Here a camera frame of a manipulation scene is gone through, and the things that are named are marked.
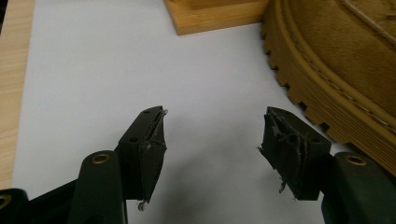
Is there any wooden shoe rack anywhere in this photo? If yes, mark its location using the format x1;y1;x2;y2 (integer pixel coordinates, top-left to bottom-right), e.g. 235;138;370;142
163;0;271;36

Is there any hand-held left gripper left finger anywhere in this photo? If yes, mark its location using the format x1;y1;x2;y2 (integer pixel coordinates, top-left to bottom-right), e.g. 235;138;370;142
115;105;169;213

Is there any tan suede boot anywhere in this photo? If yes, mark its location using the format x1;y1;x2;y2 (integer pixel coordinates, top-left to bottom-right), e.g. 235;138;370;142
261;0;396;178

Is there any white mat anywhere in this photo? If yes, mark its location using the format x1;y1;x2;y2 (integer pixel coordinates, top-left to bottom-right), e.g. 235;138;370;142
11;0;354;224

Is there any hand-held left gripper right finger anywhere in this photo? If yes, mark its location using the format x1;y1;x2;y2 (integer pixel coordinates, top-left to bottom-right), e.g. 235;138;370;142
257;105;332;202

